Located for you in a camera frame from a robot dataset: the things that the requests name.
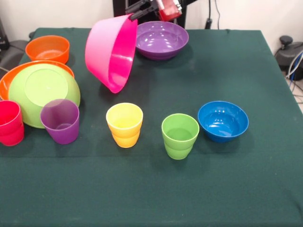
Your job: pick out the yellow cup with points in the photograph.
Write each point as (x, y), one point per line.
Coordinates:
(124, 139)

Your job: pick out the pink cup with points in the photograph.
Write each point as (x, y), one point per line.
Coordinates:
(10, 134)

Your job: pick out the blue bowl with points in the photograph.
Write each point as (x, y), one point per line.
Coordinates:
(222, 123)

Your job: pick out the large pink bowl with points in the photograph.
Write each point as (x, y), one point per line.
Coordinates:
(99, 52)

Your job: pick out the green cup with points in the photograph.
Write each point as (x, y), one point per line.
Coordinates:
(178, 146)

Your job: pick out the small orange bowl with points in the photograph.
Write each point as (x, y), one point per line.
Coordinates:
(47, 47)

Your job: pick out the dark green tablecloth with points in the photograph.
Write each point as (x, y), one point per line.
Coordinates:
(142, 189)

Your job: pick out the purple cup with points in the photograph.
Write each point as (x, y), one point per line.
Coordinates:
(61, 132)

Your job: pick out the purple bowl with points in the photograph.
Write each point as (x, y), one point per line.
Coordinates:
(163, 37)

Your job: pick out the green bowl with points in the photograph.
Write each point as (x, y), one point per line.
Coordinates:
(23, 106)

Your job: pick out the large orange bowl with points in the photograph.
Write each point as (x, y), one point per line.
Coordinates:
(7, 80)

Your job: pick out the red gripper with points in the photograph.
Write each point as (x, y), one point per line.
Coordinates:
(169, 10)

